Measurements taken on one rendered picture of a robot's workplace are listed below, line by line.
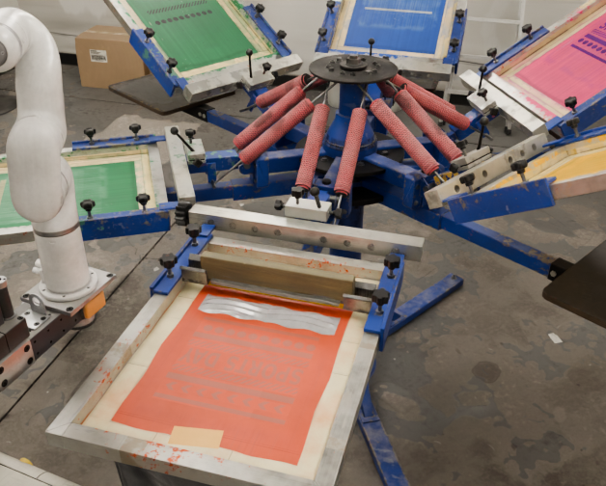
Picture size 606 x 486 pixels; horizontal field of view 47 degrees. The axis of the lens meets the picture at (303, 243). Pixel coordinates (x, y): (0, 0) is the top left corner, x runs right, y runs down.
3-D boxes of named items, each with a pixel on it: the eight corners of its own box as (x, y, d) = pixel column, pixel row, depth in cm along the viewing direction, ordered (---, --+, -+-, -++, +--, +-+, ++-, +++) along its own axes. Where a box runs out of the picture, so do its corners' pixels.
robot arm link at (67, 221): (83, 211, 153) (70, 144, 144) (74, 242, 142) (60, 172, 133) (38, 213, 152) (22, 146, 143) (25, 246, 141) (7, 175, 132)
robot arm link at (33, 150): (68, 8, 131) (50, 35, 115) (76, 184, 150) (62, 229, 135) (-13, -1, 129) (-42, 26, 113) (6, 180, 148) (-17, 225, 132)
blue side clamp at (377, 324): (382, 352, 167) (384, 329, 163) (362, 348, 168) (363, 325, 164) (402, 282, 191) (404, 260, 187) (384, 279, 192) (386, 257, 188)
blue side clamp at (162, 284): (169, 311, 180) (167, 289, 176) (151, 308, 181) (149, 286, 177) (213, 251, 204) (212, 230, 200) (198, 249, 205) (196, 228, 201)
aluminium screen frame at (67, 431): (328, 514, 127) (328, 500, 125) (47, 445, 140) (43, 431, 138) (399, 277, 191) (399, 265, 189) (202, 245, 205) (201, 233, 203)
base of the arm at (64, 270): (16, 290, 154) (0, 229, 146) (55, 261, 164) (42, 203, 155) (72, 308, 149) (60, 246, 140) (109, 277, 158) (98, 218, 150)
